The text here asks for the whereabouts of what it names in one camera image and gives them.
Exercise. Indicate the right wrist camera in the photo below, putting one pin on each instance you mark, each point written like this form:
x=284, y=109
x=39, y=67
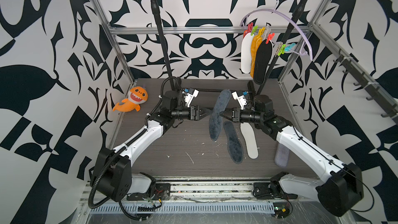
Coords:
x=240, y=96

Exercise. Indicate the grey fabric case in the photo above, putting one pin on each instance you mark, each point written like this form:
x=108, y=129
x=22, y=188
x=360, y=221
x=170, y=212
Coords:
x=281, y=156

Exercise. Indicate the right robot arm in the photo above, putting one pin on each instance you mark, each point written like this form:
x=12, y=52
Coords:
x=338, y=187

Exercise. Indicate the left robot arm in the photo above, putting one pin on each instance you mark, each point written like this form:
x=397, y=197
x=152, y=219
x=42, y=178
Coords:
x=112, y=177

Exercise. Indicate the lilac round clip hanger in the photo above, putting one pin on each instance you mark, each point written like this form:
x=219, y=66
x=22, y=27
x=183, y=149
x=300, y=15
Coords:
x=289, y=21

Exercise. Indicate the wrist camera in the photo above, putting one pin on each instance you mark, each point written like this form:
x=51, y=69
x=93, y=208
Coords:
x=240, y=96
x=189, y=95

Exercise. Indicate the white cable duct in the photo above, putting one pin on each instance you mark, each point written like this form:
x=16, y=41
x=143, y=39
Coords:
x=204, y=208

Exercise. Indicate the dark grey felt insole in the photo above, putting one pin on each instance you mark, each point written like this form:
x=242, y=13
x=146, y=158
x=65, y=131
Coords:
x=235, y=148
x=215, y=121

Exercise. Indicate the wall hook rail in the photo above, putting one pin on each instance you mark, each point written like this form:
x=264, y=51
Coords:
x=376, y=92

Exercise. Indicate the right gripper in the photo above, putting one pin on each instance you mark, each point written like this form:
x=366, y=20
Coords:
x=236, y=116

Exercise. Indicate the orange-edged insole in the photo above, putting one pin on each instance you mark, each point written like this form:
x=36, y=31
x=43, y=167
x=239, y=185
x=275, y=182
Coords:
x=250, y=140

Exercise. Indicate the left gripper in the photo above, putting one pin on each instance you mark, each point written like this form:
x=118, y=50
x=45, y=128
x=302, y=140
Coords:
x=193, y=112

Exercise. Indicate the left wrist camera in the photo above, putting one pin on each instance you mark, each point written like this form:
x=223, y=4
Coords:
x=189, y=95

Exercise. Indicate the orange shark plush toy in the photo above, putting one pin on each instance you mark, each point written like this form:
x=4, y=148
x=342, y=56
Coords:
x=135, y=98

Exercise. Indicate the white yellow-edged insole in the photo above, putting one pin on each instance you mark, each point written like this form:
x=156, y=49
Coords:
x=246, y=53

